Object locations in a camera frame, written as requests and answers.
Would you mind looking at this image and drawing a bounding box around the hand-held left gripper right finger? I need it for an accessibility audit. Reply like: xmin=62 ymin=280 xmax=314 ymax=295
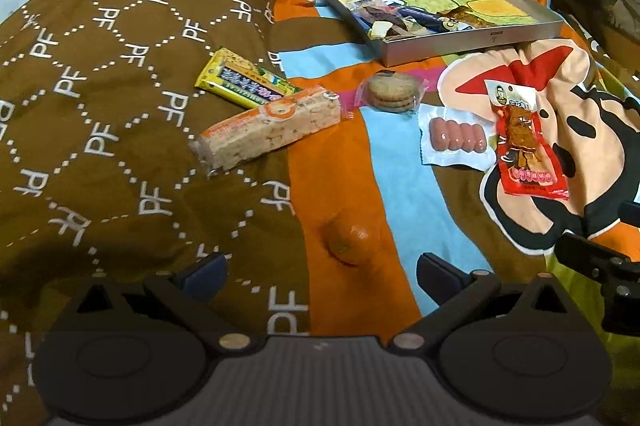
xmin=391 ymin=252 xmax=583 ymax=353

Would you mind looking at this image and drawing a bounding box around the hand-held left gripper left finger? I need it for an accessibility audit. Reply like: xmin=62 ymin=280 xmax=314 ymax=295
xmin=65 ymin=252 xmax=256 ymax=355

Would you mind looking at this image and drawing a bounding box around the tangerine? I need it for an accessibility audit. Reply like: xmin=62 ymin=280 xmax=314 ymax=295
xmin=324 ymin=223 xmax=382 ymax=266

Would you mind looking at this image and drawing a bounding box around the red dried tofu packet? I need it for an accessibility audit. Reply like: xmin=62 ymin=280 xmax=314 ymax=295
xmin=483 ymin=79 xmax=571 ymax=201

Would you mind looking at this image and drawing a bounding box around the pink sausage packet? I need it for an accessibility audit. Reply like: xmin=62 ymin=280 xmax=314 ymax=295
xmin=418 ymin=102 xmax=496 ymax=171

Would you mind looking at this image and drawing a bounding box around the orange rice cracker bar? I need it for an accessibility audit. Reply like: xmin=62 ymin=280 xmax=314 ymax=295
xmin=188 ymin=85 xmax=344 ymax=177

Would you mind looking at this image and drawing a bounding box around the clear round cookie packet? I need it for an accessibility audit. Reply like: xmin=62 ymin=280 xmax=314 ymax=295
xmin=355 ymin=72 xmax=425 ymax=115

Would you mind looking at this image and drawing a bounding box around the yellow biscuit packet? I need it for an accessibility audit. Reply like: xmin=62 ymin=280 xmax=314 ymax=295
xmin=194 ymin=46 xmax=304 ymax=109

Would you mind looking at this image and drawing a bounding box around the grey box with cartoon lining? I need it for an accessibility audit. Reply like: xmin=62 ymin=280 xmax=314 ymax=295
xmin=322 ymin=0 xmax=564 ymax=68

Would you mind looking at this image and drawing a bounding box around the blue tablet packet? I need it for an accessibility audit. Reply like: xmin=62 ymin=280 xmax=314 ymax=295
xmin=400 ymin=6 xmax=459 ymax=34

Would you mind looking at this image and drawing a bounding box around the clear dried fish packet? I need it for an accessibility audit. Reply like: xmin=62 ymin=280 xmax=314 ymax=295
xmin=350 ymin=0 xmax=417 ymax=40

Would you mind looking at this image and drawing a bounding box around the brown patterned blanket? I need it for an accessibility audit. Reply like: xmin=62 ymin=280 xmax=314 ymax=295
xmin=0 ymin=0 xmax=347 ymax=426

